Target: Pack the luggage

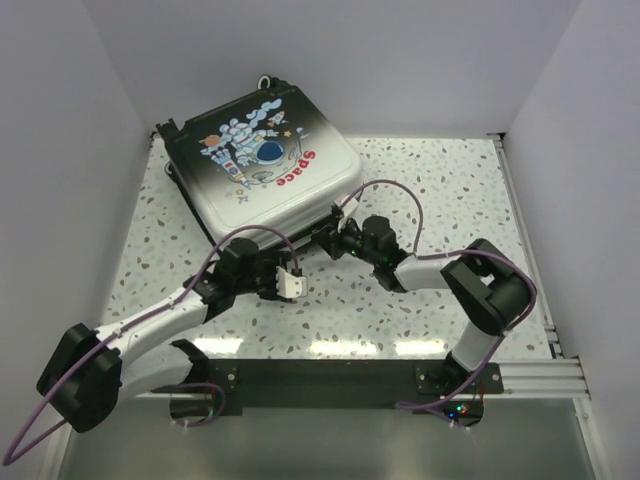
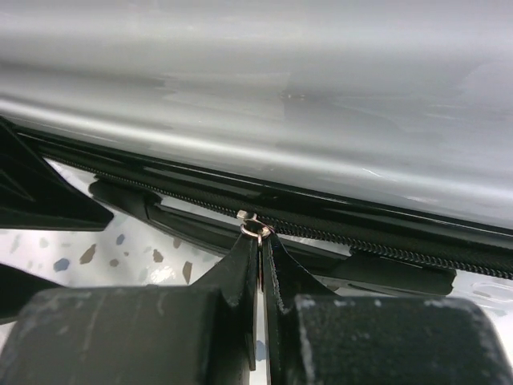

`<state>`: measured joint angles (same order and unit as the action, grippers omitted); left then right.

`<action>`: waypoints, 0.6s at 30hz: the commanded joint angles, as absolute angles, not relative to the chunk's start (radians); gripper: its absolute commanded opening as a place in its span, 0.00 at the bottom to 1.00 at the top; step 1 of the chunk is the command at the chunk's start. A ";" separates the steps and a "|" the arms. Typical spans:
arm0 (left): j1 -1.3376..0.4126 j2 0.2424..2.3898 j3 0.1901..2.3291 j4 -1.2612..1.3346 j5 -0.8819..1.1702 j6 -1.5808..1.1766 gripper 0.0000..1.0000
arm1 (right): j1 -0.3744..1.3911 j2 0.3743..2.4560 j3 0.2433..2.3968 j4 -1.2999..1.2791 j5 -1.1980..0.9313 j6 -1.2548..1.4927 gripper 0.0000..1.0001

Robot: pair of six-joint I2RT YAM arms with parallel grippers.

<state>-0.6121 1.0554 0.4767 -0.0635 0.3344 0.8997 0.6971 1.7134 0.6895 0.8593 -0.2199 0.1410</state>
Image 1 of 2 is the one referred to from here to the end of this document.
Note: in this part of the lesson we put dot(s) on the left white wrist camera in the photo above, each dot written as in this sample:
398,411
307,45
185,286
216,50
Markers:
290,285

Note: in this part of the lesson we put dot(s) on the aluminium frame rail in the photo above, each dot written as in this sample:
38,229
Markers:
532,426

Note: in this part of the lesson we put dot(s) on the black suitcase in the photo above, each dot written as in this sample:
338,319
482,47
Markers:
269,162

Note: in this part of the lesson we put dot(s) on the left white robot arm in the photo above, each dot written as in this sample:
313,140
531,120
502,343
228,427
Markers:
93,370

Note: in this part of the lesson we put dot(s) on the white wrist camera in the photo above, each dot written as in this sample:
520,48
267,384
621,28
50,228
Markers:
346,205
290,285

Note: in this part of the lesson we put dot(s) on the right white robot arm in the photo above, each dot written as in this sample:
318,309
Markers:
492,291

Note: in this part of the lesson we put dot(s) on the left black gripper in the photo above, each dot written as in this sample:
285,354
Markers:
271,259

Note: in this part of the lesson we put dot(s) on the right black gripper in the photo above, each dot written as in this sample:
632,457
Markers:
331,239

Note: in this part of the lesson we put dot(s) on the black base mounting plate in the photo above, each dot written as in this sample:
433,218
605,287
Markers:
239,384

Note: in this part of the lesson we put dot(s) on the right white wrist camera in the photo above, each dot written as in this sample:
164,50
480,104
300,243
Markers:
346,205

